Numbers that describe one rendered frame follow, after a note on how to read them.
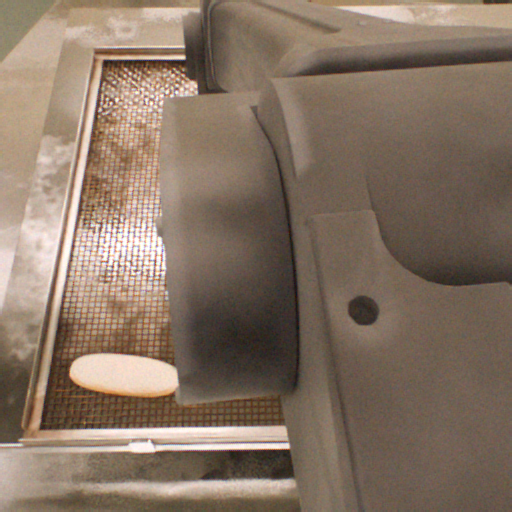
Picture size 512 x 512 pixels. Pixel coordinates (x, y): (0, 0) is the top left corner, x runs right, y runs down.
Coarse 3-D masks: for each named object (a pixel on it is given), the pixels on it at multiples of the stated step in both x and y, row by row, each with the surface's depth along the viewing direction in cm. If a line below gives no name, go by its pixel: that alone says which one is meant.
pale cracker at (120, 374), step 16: (80, 368) 58; (96, 368) 58; (112, 368) 58; (128, 368) 58; (144, 368) 58; (160, 368) 58; (80, 384) 58; (96, 384) 57; (112, 384) 57; (128, 384) 57; (144, 384) 57; (160, 384) 57; (176, 384) 58
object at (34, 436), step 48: (96, 48) 82; (144, 48) 82; (96, 96) 79; (144, 96) 79; (144, 144) 75; (144, 192) 71; (96, 240) 67; (144, 240) 67; (96, 288) 64; (48, 336) 61; (96, 336) 61; (48, 384) 58; (48, 432) 56; (96, 432) 56; (144, 432) 56; (192, 432) 56; (240, 432) 56
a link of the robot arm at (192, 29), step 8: (184, 16) 44; (192, 16) 44; (200, 16) 44; (184, 24) 44; (192, 24) 43; (200, 24) 43; (184, 32) 43; (192, 32) 44; (200, 32) 43; (184, 40) 44; (192, 40) 44; (200, 40) 44; (192, 48) 44; (200, 48) 44; (192, 56) 44; (200, 56) 44; (192, 64) 45; (200, 64) 45; (192, 72) 45; (200, 72) 45; (200, 80) 46; (200, 88) 46; (208, 88) 47
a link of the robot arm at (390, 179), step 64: (320, 128) 8; (384, 128) 8; (448, 128) 8; (320, 192) 8; (384, 192) 8; (448, 192) 8; (320, 256) 7; (384, 256) 7; (448, 256) 8; (320, 320) 7; (384, 320) 7; (448, 320) 7; (320, 384) 7; (384, 384) 6; (448, 384) 6; (320, 448) 8; (384, 448) 6; (448, 448) 6
